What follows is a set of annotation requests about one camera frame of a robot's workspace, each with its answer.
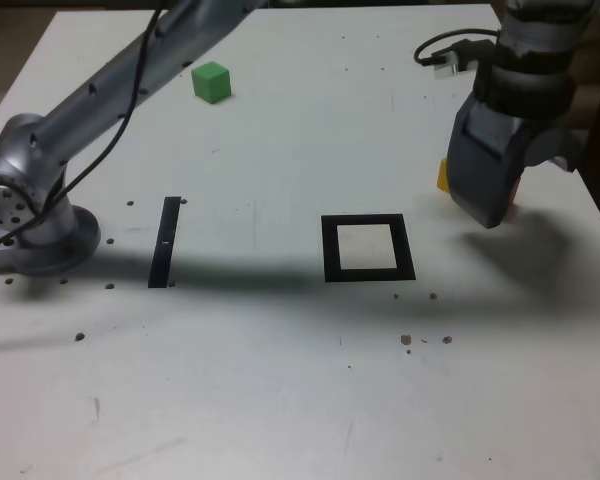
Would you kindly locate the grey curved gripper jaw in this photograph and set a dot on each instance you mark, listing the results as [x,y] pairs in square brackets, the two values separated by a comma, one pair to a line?
[480,170]
[555,145]

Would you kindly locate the yellow cube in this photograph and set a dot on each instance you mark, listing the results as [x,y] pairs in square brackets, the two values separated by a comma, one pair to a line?
[443,177]

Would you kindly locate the red cube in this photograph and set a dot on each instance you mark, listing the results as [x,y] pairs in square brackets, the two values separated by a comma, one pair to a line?
[515,195]

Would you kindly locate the green cube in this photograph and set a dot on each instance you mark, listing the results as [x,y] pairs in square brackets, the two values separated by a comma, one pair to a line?
[210,85]

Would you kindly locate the black tape square outline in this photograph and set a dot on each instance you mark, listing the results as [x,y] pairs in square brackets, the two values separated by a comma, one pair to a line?
[330,250]

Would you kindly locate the black tape strip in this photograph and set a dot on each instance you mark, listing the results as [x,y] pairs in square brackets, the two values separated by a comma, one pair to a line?
[162,260]

